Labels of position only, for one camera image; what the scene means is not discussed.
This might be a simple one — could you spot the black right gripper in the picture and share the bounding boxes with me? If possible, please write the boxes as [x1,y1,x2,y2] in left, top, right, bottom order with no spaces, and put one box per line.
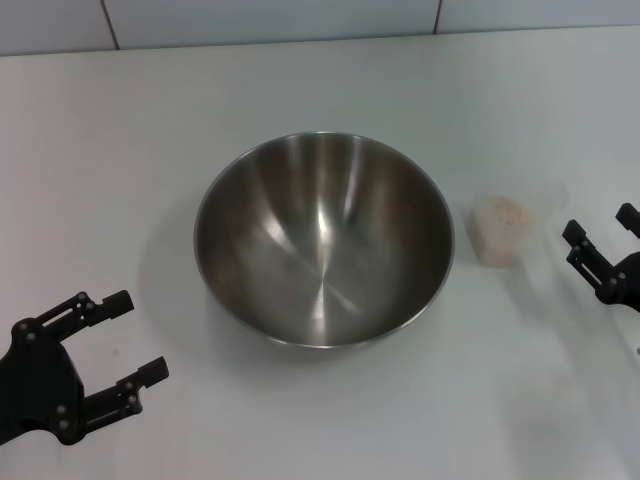
[562,202,640,314]

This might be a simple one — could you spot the white rice grains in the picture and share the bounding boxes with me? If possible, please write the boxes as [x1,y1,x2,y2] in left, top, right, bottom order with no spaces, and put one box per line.
[468,195,532,269]

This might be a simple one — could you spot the stainless steel mixing bowl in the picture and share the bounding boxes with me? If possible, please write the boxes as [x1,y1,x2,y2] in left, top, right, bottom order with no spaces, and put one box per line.
[193,130,456,350]

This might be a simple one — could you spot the clear plastic cup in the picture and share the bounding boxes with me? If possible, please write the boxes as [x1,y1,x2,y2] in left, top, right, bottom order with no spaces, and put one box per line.
[467,172,571,269]

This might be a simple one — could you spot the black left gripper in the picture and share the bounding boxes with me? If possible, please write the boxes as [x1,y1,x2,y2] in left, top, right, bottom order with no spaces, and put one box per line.
[0,288,170,446]

